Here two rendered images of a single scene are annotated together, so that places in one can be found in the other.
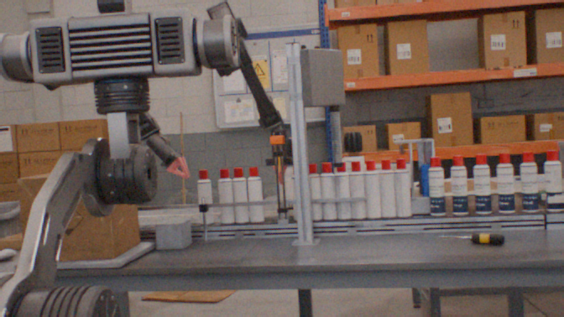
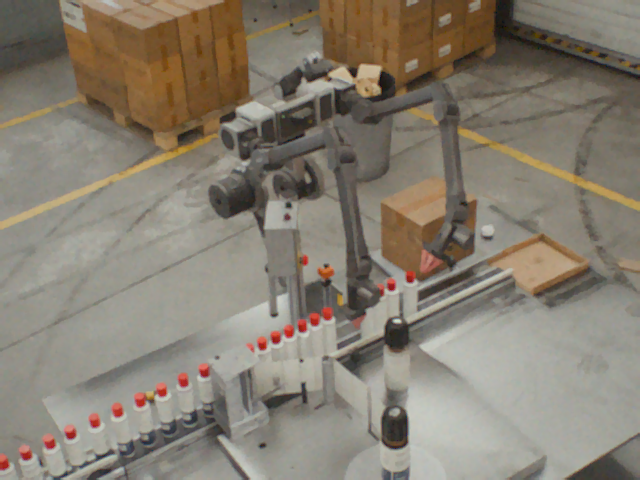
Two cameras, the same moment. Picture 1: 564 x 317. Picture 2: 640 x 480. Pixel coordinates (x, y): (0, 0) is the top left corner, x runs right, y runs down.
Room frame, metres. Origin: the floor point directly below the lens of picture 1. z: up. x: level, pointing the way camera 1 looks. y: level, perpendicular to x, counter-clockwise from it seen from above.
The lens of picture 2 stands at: (4.00, -1.80, 3.08)
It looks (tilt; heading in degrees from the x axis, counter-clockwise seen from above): 34 degrees down; 138
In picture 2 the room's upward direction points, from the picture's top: 4 degrees counter-clockwise
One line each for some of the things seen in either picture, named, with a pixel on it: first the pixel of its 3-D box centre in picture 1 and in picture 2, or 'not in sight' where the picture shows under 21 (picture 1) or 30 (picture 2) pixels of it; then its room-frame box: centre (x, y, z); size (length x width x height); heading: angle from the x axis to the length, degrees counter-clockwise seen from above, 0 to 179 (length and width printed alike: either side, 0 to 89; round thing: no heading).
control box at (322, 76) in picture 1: (316, 79); (283, 238); (2.06, -0.17, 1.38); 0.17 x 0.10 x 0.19; 134
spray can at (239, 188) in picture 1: (240, 195); (380, 309); (2.21, 0.13, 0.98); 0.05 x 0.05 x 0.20
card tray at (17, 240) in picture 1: (51, 237); (537, 262); (2.36, 0.90, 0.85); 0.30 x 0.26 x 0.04; 79
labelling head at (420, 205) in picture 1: (415, 176); (237, 390); (2.17, -0.51, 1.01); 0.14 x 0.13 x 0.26; 79
